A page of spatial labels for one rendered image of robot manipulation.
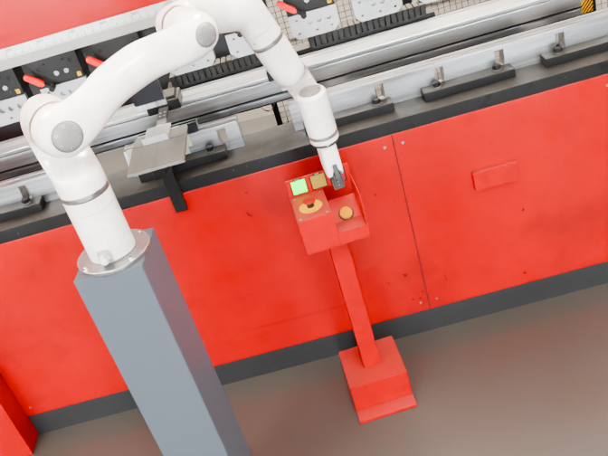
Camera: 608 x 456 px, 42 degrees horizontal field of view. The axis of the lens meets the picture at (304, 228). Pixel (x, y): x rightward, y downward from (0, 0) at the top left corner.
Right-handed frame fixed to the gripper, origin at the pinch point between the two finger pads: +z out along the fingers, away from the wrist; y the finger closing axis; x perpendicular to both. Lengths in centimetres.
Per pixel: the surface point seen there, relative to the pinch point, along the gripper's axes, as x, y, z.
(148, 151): -51, -31, -14
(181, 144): -41, -28, -14
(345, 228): -2.5, 5.3, 13.3
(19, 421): -137, -22, 69
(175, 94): -40, -67, -11
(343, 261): -6.0, 3.3, 27.1
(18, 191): -99, -47, -8
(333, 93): 10.2, -36.1, -7.4
